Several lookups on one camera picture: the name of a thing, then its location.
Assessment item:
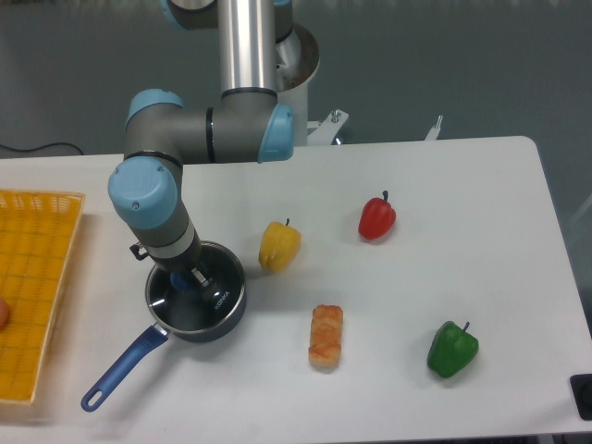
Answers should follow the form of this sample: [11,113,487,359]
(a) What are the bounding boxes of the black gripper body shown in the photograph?
[129,240,202,275]

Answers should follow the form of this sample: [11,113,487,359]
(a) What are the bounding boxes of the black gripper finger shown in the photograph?
[192,268,221,301]

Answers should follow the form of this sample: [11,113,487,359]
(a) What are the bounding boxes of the glass pot lid blue knob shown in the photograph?
[145,266,246,336]

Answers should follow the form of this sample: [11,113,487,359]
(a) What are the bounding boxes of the dark blue saucepan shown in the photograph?
[80,241,247,413]

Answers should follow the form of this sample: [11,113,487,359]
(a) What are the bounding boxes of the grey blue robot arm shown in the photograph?
[108,1,294,290]

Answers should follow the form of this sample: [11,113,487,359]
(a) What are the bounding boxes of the yellow bell pepper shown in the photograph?
[258,217,302,273]

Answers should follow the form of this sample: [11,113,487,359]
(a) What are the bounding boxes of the braided bread loaf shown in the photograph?
[308,304,343,370]

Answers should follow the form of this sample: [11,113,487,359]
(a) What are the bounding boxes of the yellow woven basket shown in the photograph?
[1,189,85,405]

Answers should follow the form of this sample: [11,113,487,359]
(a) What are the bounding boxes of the red bell pepper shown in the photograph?
[358,191,397,241]

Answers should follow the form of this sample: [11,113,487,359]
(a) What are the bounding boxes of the green bell pepper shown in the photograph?
[426,321,479,379]

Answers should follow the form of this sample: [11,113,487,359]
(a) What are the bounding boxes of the black device at table edge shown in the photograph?
[570,374,592,421]

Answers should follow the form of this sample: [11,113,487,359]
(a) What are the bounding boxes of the black floor cable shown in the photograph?
[0,142,84,155]

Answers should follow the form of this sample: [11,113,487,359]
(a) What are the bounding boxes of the white table bracket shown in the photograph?
[425,115,443,142]

